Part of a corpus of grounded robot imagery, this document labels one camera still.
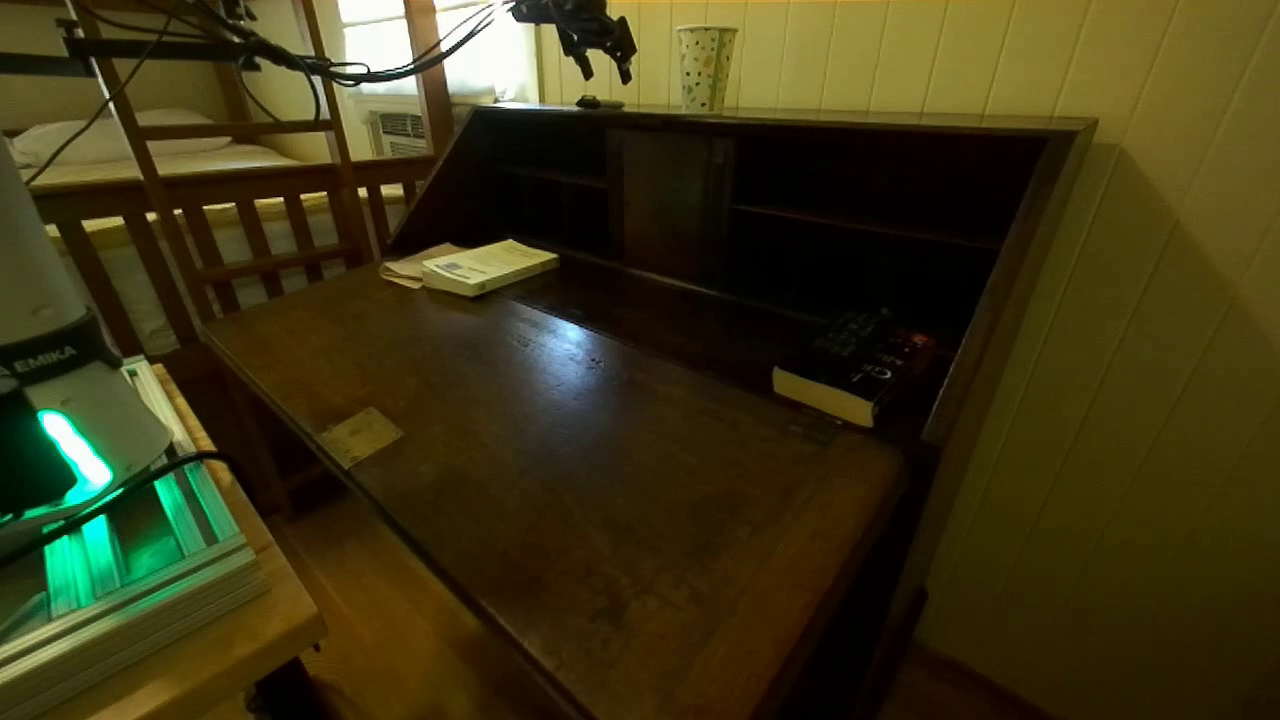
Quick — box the white paperback book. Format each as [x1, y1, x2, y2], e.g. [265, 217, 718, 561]
[424, 240, 560, 297]

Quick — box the white pillow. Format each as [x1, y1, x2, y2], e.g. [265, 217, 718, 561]
[6, 120, 229, 167]

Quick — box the light wooden side table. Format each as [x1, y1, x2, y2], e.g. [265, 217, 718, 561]
[34, 366, 327, 720]

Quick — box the black base power cable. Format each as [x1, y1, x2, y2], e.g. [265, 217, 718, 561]
[0, 449, 230, 554]

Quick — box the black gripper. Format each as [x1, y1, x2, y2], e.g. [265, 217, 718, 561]
[508, 0, 634, 81]

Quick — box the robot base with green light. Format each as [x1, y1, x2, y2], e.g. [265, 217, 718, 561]
[0, 358, 250, 720]

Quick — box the dark wooden secretary desk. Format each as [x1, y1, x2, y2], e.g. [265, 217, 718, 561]
[208, 108, 1092, 720]

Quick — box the white polka dot paper cup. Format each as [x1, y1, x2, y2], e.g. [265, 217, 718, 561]
[676, 24, 735, 112]

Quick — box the brown paper envelope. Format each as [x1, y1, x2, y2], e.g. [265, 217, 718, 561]
[380, 243, 454, 287]

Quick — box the black sharpie marker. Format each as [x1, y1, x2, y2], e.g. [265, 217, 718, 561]
[576, 97, 625, 112]

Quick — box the black cable bundle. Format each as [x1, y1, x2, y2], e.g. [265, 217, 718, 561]
[74, 0, 504, 92]

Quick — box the white wall air conditioner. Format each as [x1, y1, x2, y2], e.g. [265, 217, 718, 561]
[371, 112, 432, 156]

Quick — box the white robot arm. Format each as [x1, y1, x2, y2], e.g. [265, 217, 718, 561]
[0, 0, 634, 388]

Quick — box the small paper note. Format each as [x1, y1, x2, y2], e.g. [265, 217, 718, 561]
[321, 410, 403, 468]

